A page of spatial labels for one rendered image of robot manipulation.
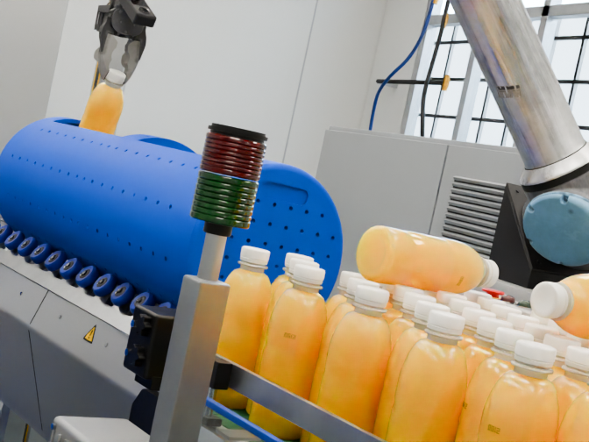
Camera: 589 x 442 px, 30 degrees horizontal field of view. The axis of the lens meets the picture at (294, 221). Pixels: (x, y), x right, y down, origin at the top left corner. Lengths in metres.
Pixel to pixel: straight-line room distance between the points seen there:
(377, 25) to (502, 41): 5.70
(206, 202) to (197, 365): 0.17
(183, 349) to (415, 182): 3.07
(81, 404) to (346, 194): 2.83
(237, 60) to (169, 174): 5.41
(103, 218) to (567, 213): 0.78
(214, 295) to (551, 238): 0.93
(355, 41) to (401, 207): 3.40
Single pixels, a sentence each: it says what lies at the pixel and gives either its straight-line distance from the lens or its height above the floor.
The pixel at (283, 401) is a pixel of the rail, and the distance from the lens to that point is 1.28.
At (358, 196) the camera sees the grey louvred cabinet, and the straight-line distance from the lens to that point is 4.53.
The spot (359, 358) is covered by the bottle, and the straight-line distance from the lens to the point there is 1.25.
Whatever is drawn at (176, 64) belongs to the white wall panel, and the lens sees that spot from 7.04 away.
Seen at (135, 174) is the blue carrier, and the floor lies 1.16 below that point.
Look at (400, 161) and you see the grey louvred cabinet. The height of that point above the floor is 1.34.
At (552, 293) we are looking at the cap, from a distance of 1.19.
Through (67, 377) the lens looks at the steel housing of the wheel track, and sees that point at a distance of 1.99.
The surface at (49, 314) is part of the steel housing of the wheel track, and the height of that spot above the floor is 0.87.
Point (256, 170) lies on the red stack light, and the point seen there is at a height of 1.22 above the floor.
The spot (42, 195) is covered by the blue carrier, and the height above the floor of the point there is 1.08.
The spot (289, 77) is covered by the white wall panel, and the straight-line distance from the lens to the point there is 7.30.
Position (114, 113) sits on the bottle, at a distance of 2.29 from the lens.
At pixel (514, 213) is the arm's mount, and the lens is 2.22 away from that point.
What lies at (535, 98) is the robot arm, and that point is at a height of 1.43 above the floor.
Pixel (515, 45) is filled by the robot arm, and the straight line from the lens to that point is 1.89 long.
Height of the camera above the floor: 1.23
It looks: 3 degrees down
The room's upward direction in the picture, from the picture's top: 12 degrees clockwise
